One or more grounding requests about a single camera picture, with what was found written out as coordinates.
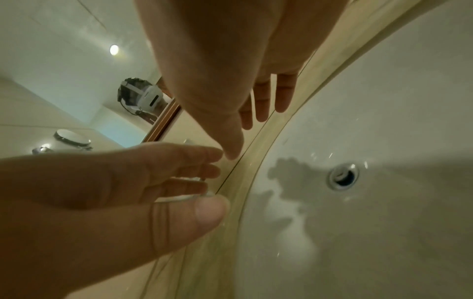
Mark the person's left hand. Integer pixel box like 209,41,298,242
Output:
0,142,231,299

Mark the person's right hand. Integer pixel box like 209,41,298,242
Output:
135,0,350,161

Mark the clear drinking glass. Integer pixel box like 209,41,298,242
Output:
155,138,223,204

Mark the round chrome fixture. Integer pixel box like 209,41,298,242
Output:
54,129,92,147

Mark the white ceramic sink basin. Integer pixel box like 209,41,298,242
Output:
235,0,473,299

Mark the white head-worn camera rig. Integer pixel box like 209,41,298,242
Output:
117,77,164,116

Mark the wood framed wall mirror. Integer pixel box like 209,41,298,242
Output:
0,0,182,160

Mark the chrome sink overflow ring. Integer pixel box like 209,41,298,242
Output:
327,162,360,192

